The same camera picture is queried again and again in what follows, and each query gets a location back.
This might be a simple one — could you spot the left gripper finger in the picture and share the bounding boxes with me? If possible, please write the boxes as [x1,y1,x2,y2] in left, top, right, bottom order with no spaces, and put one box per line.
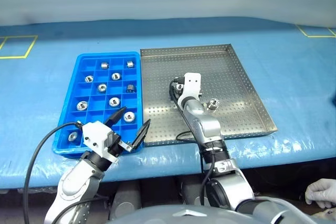
[104,106,128,130]
[130,118,152,153]

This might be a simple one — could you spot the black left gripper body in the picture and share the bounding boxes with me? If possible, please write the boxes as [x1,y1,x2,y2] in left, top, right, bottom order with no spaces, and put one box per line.
[106,132,134,157]

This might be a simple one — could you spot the blue plastic compartment tray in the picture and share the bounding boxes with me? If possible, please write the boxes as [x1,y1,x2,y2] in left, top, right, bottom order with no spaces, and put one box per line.
[52,51,145,159]

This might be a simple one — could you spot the perforated steel tray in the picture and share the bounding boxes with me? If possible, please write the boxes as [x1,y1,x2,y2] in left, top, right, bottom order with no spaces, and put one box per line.
[140,43,278,147]

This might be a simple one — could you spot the white gloved hand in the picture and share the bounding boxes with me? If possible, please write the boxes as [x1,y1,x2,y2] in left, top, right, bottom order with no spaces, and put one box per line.
[305,178,336,209]

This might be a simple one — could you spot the dark grey rounded shape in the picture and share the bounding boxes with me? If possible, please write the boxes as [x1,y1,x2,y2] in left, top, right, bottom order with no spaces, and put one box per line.
[110,182,142,219]
[181,179,211,206]

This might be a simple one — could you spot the grey robot torso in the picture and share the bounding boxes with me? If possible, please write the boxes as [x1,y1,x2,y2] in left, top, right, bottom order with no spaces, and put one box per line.
[104,202,316,224]

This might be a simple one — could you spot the blue plastic table cover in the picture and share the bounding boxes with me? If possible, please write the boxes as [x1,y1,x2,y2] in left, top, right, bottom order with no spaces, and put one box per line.
[0,17,336,190]

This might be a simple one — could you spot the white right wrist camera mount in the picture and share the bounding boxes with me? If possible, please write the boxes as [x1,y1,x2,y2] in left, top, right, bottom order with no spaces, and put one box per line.
[178,72,202,104]

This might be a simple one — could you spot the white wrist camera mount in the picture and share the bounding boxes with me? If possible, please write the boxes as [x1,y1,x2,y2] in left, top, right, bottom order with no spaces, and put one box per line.
[81,120,119,163]
[178,72,202,104]

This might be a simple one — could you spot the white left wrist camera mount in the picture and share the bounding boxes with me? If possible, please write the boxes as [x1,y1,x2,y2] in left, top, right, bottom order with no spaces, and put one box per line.
[81,120,119,163]

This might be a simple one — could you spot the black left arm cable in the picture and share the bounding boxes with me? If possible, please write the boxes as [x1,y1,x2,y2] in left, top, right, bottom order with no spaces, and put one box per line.
[23,120,110,224]

